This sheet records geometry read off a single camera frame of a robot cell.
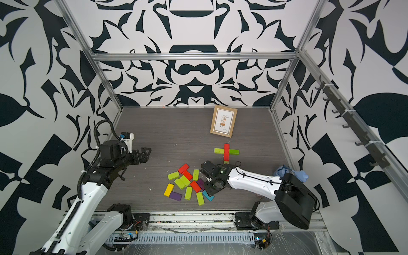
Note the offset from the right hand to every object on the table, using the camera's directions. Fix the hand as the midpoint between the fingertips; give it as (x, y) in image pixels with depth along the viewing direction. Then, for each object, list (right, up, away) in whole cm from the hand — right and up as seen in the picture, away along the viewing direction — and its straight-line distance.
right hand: (208, 187), depth 82 cm
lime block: (+7, +16, +14) cm, 23 cm away
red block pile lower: (-7, -1, +2) cm, 7 cm away
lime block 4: (-7, +4, +5) cm, 10 cm away
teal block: (-2, -3, -1) cm, 4 cm away
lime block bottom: (-4, -5, -2) cm, 7 cm away
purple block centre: (-4, +1, +3) cm, 5 cm away
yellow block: (-21, -2, +1) cm, 21 cm away
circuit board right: (+23, -19, -11) cm, 32 cm away
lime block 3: (-19, +4, +5) cm, 20 cm away
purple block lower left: (-17, -5, +1) cm, 18 cm away
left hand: (-34, +20, -4) cm, 40 cm away
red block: (+12, +17, +17) cm, 27 cm away
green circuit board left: (-36, -18, -12) cm, 41 cm away
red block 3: (-14, +7, +10) cm, 18 cm away
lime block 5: (-10, -3, -1) cm, 11 cm away
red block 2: (+11, +13, +14) cm, 22 cm away
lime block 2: (+11, +10, +11) cm, 18 cm away
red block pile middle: (-11, +4, +6) cm, 13 cm away
